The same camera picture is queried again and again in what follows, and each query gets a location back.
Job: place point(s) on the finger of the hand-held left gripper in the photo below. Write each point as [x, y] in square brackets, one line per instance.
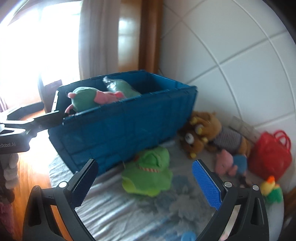
[25, 110]
[46, 120]

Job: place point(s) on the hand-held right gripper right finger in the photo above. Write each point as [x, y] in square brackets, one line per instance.
[205, 183]

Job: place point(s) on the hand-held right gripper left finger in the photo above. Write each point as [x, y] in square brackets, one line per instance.
[84, 183]

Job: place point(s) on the pink pig plush green outfit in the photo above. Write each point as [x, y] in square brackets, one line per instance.
[85, 98]

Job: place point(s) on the blue plastic crate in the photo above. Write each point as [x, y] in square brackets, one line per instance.
[129, 129]

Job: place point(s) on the teal cushion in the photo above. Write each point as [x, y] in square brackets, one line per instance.
[122, 89]

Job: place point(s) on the person's left hand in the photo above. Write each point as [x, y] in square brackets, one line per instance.
[9, 169]

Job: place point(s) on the dark wooden chair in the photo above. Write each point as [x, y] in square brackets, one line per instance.
[50, 92]

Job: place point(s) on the pink pig plush blue outfit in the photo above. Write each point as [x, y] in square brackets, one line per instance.
[223, 160]

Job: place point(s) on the small brown bear plush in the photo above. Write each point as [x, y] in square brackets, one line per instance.
[192, 141]

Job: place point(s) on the green frog hat plush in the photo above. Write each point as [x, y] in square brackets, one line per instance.
[148, 178]

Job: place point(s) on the brown plush with striped shirt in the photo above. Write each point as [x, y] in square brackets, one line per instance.
[212, 125]

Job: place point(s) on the person's dark floral clothing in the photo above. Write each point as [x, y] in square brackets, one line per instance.
[5, 208]

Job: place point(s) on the bright window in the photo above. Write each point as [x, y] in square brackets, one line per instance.
[34, 46]

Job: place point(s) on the green parrot plush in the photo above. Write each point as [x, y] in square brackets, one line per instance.
[271, 188]

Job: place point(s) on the red plastic toy case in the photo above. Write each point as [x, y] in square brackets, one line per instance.
[268, 157]

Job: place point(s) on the white curtain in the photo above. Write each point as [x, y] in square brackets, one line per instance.
[99, 34]

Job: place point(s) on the wooden wall pillar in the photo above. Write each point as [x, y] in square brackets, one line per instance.
[143, 34]

